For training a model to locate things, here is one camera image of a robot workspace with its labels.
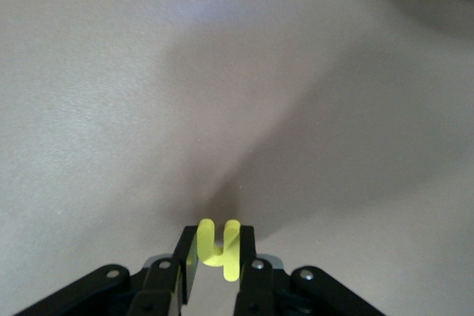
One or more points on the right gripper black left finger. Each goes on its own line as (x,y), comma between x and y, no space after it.
(163,282)

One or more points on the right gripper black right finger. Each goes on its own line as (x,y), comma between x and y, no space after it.
(255,286)

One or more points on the yellow foam letter h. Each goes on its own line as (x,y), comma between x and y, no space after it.
(222,257)

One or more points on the brown table cover sheet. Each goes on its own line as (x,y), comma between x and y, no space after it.
(148,90)

